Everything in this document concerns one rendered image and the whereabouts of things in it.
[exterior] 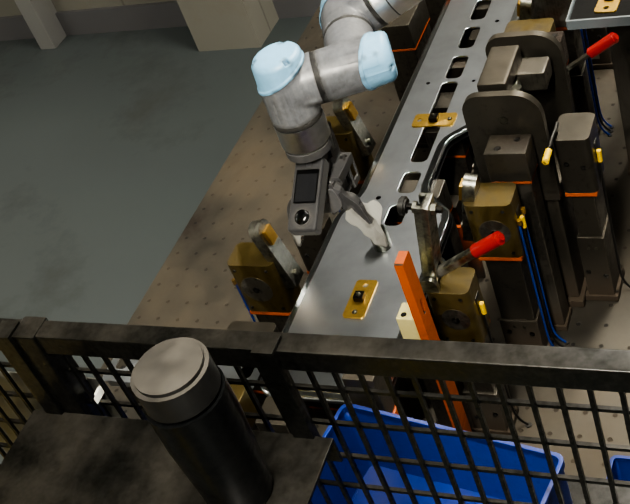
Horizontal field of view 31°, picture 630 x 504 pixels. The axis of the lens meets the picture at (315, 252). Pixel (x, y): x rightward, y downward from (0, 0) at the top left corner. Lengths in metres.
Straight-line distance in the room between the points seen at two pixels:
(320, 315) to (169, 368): 0.91
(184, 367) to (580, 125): 1.11
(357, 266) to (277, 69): 0.47
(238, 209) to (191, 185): 1.42
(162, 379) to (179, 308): 1.51
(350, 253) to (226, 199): 0.81
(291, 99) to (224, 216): 1.09
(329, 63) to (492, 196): 0.41
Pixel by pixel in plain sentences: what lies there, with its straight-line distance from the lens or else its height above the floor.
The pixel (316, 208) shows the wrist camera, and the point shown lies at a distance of 1.62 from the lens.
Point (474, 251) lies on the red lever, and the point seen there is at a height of 1.12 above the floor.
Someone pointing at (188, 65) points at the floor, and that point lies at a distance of 4.76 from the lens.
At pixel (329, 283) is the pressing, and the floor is 1.00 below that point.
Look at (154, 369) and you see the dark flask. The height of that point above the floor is 1.61.
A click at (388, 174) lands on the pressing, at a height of 1.00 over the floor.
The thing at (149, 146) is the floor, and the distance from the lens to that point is 4.36.
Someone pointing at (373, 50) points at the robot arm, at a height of 1.44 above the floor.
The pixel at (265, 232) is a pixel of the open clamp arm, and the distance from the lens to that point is 1.86.
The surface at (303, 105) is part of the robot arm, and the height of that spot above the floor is 1.39.
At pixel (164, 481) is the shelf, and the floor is 1.43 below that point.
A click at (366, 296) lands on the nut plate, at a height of 1.00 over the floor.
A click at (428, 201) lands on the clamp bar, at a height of 1.21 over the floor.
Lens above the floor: 2.23
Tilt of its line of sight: 39 degrees down
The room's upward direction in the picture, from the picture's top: 23 degrees counter-clockwise
